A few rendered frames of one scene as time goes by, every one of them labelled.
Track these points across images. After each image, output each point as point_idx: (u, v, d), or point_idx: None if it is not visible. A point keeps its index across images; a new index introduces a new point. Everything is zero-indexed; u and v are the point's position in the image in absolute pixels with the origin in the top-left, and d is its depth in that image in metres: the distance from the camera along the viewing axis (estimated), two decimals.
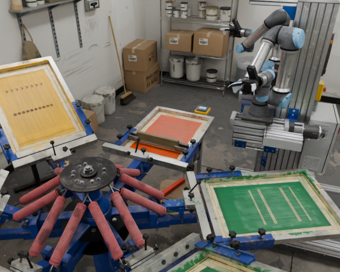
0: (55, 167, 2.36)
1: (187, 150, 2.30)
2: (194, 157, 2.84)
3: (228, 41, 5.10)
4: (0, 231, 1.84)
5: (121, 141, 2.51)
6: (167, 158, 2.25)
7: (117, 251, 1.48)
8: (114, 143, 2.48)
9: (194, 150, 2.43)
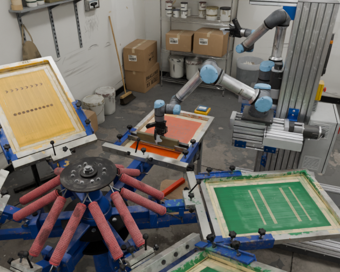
0: (55, 167, 2.36)
1: (187, 150, 2.30)
2: (194, 157, 2.84)
3: (228, 41, 5.10)
4: (0, 231, 1.84)
5: (121, 141, 2.51)
6: (167, 158, 2.25)
7: (117, 251, 1.48)
8: (114, 143, 2.48)
9: (194, 150, 2.43)
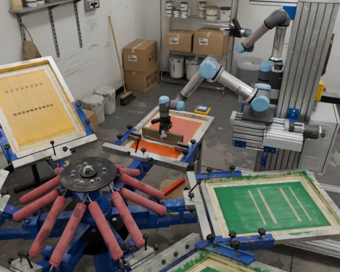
0: (55, 167, 2.36)
1: (187, 150, 2.30)
2: (194, 157, 2.84)
3: (228, 41, 5.10)
4: (0, 231, 1.84)
5: (121, 141, 2.51)
6: (167, 158, 2.25)
7: (117, 251, 1.48)
8: (114, 143, 2.48)
9: (194, 150, 2.43)
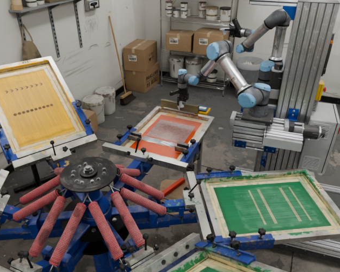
0: (55, 167, 2.36)
1: (187, 150, 2.30)
2: (194, 157, 2.84)
3: None
4: (0, 231, 1.84)
5: (121, 141, 2.51)
6: (167, 158, 2.25)
7: (117, 251, 1.48)
8: (114, 143, 2.48)
9: (194, 150, 2.43)
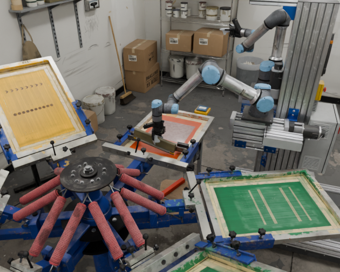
0: (55, 167, 2.36)
1: (187, 150, 2.30)
2: (194, 157, 2.84)
3: (228, 41, 5.10)
4: (0, 231, 1.84)
5: (121, 141, 2.51)
6: (167, 158, 2.25)
7: (117, 251, 1.48)
8: (114, 143, 2.48)
9: (194, 150, 2.43)
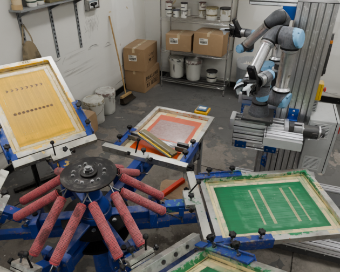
0: (55, 167, 2.36)
1: (187, 150, 2.30)
2: (194, 157, 2.84)
3: (228, 41, 5.10)
4: (0, 231, 1.84)
5: (121, 141, 2.51)
6: (167, 158, 2.25)
7: (117, 251, 1.48)
8: (114, 143, 2.48)
9: (194, 150, 2.43)
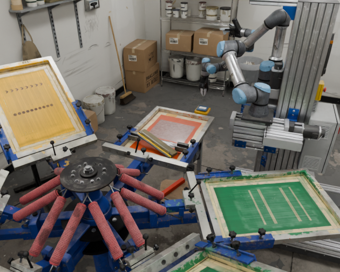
0: (55, 167, 2.36)
1: (187, 150, 2.30)
2: (194, 157, 2.84)
3: None
4: (0, 231, 1.84)
5: (121, 141, 2.51)
6: (167, 158, 2.25)
7: (117, 251, 1.48)
8: (114, 143, 2.48)
9: (194, 150, 2.43)
